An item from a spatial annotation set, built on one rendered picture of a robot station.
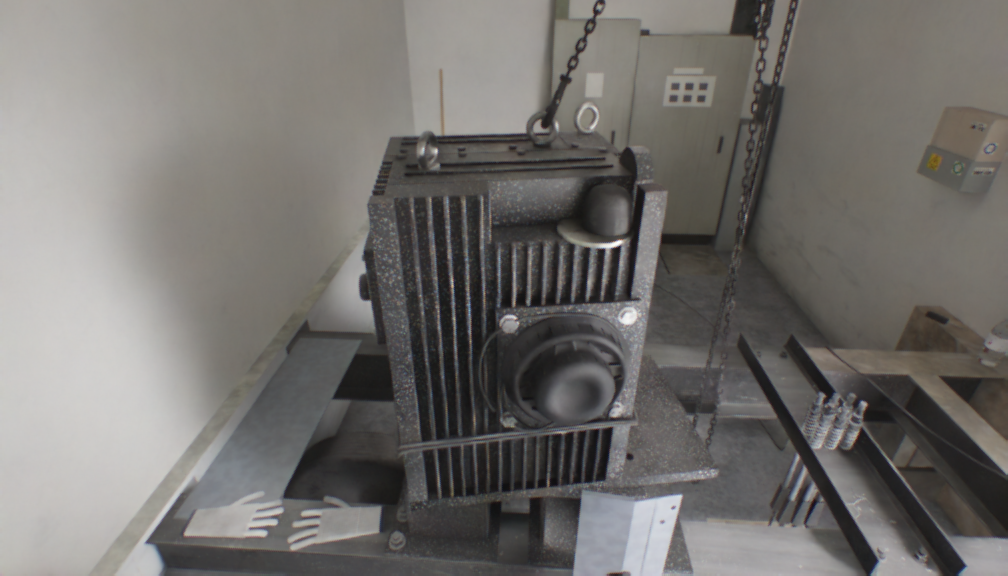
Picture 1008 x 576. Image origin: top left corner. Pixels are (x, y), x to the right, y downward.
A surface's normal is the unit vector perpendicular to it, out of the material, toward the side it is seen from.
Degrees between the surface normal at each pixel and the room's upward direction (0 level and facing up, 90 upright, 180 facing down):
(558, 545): 0
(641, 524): 90
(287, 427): 0
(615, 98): 90
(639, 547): 90
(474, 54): 90
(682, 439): 0
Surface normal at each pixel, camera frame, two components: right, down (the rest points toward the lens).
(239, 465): 0.00, -0.88
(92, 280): 1.00, 0.03
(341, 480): -0.07, 0.47
